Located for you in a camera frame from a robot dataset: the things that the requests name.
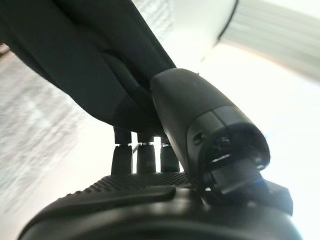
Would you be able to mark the sheer white curtain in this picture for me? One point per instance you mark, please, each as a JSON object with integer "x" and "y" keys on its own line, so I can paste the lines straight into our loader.
{"x": 275, "y": 32}

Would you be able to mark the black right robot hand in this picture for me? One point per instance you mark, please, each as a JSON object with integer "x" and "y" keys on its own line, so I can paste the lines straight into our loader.
{"x": 187, "y": 112}

